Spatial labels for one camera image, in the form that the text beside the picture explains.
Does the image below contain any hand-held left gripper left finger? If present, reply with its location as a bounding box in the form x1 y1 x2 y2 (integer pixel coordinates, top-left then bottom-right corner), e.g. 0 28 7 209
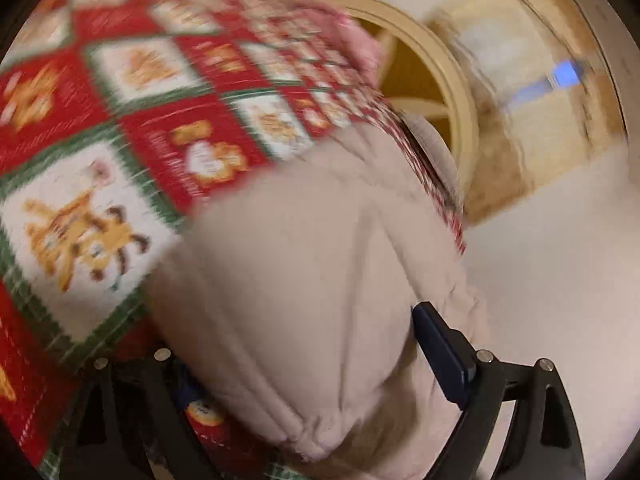
59 347 221 480

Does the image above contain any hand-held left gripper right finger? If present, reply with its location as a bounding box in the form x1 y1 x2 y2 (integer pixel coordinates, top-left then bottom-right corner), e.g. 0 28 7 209
411 301 587 480

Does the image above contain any beige quilted down jacket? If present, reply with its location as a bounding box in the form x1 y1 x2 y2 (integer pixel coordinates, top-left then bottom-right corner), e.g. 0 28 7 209
145 115 493 466

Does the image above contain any red patchwork bear print blanket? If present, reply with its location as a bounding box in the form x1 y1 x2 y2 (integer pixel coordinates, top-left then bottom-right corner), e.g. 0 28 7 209
0 0 468 480

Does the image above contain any round beige basket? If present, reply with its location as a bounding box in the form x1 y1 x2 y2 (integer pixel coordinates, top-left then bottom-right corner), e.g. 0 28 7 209
305 0 480 196

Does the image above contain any wooden furniture piece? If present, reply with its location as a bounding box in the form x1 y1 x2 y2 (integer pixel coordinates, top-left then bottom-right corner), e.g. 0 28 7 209
425 0 631 226

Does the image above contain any pink floral quilt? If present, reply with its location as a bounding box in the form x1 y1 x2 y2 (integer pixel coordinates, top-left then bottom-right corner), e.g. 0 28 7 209
300 0 386 73

